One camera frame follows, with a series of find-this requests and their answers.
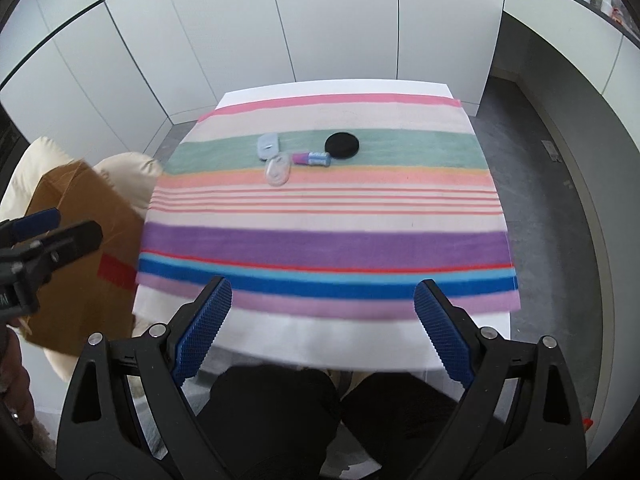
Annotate pink and blue tube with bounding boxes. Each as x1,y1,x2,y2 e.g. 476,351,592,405
292,151,332,168

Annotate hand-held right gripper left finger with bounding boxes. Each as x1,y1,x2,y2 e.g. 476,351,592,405
55,275,233,480

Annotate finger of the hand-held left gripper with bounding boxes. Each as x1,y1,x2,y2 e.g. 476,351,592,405
0,207,62,249
15,220,104,282

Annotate grey rectangular case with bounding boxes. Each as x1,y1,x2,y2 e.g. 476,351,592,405
256,132,281,162

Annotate white curved counter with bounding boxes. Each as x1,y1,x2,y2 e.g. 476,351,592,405
500,0,640,361

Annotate clear oval container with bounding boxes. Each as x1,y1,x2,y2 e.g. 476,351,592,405
264,152,293,188

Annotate person's legs in black pants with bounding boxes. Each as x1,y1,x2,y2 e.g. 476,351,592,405
195,365,501,480

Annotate person's left hand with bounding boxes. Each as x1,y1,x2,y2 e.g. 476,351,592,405
0,329,36,428

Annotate cream cushioned chair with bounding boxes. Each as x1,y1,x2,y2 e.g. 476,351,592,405
0,135,168,461

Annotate striped colourful play mat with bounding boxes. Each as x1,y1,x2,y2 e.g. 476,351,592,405
131,79,512,373

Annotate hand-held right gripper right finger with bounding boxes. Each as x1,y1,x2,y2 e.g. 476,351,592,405
413,280,588,480

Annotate striped cloth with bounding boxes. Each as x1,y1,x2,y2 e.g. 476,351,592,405
136,92,523,318

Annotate brown cardboard box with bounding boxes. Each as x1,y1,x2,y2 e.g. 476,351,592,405
20,160,148,358

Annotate black round disc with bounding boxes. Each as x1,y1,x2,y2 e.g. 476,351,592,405
324,131,360,159

